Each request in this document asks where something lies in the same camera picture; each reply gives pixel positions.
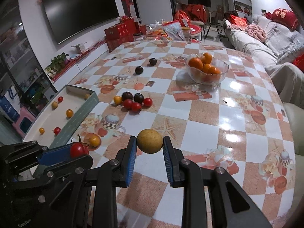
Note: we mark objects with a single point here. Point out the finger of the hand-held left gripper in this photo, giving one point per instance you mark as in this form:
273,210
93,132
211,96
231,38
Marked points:
71,164
54,154

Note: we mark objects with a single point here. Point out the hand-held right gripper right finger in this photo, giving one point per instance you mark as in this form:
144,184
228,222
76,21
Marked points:
167,161

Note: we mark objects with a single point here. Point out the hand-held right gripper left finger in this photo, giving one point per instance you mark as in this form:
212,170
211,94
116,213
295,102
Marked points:
131,161

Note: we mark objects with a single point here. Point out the yellow cherry tomato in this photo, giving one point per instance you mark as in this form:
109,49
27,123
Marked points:
117,99
94,139
41,130

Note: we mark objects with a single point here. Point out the grey-green shallow box tray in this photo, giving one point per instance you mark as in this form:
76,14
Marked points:
47,118

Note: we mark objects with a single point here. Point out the pink stool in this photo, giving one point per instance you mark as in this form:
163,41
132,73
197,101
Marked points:
23,121

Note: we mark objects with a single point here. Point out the dark cherry tomato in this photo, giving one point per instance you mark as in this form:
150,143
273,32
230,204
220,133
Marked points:
139,97
127,96

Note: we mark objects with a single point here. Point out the blue and white bag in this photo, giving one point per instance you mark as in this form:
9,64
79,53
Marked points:
9,104

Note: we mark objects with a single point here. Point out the dark purple plum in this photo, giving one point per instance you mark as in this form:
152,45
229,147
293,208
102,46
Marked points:
152,61
139,70

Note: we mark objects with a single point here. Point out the green potted plant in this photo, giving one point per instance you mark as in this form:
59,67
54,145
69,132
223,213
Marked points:
58,61

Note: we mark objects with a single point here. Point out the white television cabinet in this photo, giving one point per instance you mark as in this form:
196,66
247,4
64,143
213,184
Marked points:
80,61

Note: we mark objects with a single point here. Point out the glass display cabinet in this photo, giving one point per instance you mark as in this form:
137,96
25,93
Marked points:
21,59

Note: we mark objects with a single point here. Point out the clear glass bowl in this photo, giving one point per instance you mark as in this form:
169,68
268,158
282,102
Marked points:
223,68

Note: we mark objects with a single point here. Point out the small white box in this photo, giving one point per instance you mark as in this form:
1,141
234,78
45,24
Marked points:
80,48

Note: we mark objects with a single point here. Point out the clear plastic jar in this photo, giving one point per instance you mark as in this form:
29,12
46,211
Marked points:
187,34

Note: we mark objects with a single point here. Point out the pile of snack packets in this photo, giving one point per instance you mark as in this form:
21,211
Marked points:
156,33

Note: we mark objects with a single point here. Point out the stack of red gift boxes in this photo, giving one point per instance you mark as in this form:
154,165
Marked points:
118,32

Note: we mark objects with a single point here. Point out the clear plastic bag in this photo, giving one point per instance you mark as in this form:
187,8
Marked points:
174,29

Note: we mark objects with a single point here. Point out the beige armchair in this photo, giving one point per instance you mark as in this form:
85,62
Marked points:
295,123

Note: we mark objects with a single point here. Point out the red round stool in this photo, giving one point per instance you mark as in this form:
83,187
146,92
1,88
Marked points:
195,29

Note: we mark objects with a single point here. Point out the grey covered sofa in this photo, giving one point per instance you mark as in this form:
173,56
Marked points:
247,40

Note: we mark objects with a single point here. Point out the red gift bag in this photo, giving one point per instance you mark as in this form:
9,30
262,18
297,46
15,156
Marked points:
181,16

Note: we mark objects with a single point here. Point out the folding chair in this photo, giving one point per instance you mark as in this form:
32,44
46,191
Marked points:
215,21

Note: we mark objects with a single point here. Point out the red fabric pile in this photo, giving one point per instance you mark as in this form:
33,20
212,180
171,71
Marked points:
196,11

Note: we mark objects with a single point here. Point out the white door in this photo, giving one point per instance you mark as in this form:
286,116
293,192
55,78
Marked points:
156,9

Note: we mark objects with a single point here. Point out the pink blanket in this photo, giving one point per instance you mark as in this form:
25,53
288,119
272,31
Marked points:
255,32

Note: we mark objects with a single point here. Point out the red embroidered pillow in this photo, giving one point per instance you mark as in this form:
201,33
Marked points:
238,20

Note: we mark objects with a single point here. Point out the plain red cushion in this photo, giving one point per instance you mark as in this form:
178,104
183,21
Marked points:
299,61

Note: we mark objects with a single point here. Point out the grey ribbed cushion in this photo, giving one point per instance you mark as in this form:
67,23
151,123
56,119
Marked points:
281,39

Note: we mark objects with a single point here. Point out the red pillow with characters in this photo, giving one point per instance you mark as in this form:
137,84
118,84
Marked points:
283,19

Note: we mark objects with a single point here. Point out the black wall television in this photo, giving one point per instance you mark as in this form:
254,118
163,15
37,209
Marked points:
80,14

